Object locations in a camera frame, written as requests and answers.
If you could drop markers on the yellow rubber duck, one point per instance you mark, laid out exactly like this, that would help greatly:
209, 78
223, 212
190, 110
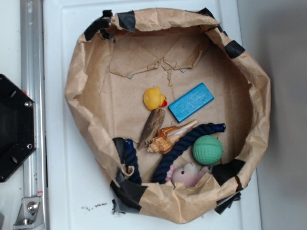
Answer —
153, 99

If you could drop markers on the brown driftwood piece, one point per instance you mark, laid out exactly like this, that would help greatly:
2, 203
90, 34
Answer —
153, 123

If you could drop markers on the orange spiral seashell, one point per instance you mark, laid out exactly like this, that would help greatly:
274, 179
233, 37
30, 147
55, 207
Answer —
167, 137

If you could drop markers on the blue wooden block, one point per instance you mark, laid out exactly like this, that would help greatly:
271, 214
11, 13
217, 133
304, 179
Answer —
191, 102

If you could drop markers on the green rubber ball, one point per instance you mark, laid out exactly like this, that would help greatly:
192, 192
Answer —
207, 150

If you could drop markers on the pink plush toy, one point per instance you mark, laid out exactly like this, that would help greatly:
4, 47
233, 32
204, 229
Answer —
187, 174

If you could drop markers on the brown paper bag bin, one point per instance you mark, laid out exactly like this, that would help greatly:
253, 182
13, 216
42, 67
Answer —
119, 57

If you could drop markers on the white plastic tray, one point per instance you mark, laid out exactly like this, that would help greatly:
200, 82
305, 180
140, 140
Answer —
79, 195

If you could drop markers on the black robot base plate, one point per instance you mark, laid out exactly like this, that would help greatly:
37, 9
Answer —
17, 128

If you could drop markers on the aluminium rail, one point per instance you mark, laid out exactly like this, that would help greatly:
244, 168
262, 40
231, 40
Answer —
32, 78

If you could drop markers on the metal corner bracket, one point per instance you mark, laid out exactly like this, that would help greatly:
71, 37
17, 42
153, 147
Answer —
30, 214

